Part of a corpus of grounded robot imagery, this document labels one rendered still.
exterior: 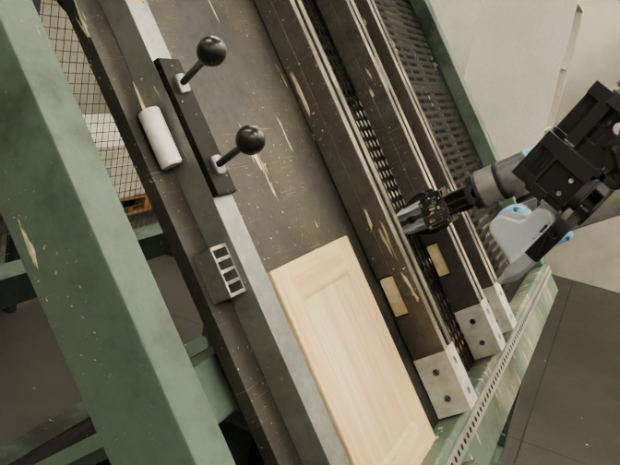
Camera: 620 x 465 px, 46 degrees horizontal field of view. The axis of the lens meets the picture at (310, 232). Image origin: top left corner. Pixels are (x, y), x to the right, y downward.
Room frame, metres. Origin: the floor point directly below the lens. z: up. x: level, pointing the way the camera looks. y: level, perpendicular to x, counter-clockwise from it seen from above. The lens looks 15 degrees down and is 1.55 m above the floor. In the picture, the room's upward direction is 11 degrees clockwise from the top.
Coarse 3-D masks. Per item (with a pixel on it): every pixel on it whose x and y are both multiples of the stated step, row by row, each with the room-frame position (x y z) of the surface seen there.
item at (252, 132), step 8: (240, 128) 0.89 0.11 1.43; (248, 128) 0.88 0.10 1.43; (256, 128) 0.89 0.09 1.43; (240, 136) 0.88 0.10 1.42; (248, 136) 0.88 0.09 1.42; (256, 136) 0.88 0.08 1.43; (264, 136) 0.89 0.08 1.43; (240, 144) 0.88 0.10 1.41; (248, 144) 0.87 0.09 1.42; (256, 144) 0.88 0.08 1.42; (264, 144) 0.89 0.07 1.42; (232, 152) 0.92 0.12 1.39; (240, 152) 0.92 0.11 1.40; (248, 152) 0.88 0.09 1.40; (256, 152) 0.88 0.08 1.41; (216, 160) 0.96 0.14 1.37; (224, 160) 0.94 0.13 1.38; (216, 168) 0.96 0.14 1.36; (224, 168) 0.96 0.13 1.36
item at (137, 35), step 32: (128, 0) 1.01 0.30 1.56; (128, 32) 1.00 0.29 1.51; (160, 32) 1.04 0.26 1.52; (128, 64) 1.00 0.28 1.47; (160, 96) 0.98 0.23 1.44; (192, 160) 0.95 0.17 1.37; (192, 192) 0.95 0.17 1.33; (224, 224) 0.93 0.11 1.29; (256, 256) 0.96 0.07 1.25; (256, 288) 0.92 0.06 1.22; (256, 320) 0.90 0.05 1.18; (256, 352) 0.90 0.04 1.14; (288, 352) 0.90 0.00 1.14; (288, 384) 0.88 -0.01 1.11; (288, 416) 0.88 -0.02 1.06; (320, 416) 0.89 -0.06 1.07; (320, 448) 0.86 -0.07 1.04
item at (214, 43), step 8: (200, 40) 0.91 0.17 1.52; (208, 40) 0.91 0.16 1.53; (216, 40) 0.91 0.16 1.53; (200, 48) 0.90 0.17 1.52; (208, 48) 0.90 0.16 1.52; (216, 48) 0.90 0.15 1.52; (224, 48) 0.91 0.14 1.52; (200, 56) 0.91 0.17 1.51; (208, 56) 0.90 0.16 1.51; (216, 56) 0.90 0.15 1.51; (224, 56) 0.91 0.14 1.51; (200, 64) 0.94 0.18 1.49; (208, 64) 0.91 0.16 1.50; (216, 64) 0.91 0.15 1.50; (192, 72) 0.96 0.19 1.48; (176, 80) 0.98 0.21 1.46; (184, 80) 0.98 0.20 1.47; (184, 88) 0.98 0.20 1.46
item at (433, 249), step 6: (426, 246) 1.69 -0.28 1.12; (432, 246) 1.69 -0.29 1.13; (432, 252) 1.69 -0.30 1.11; (438, 252) 1.68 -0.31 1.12; (432, 258) 1.68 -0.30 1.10; (438, 258) 1.68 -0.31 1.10; (438, 264) 1.68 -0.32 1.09; (444, 264) 1.67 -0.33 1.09; (438, 270) 1.68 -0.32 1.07; (444, 270) 1.67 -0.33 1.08
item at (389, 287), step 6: (390, 276) 1.35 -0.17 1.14; (384, 282) 1.36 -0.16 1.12; (390, 282) 1.35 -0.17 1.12; (384, 288) 1.36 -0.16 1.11; (390, 288) 1.35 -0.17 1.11; (396, 288) 1.35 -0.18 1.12; (390, 294) 1.35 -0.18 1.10; (396, 294) 1.35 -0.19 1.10; (390, 300) 1.35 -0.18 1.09; (396, 300) 1.35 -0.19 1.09; (402, 300) 1.34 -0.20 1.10; (396, 306) 1.35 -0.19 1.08; (402, 306) 1.34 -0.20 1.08; (396, 312) 1.34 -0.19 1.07; (402, 312) 1.34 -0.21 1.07
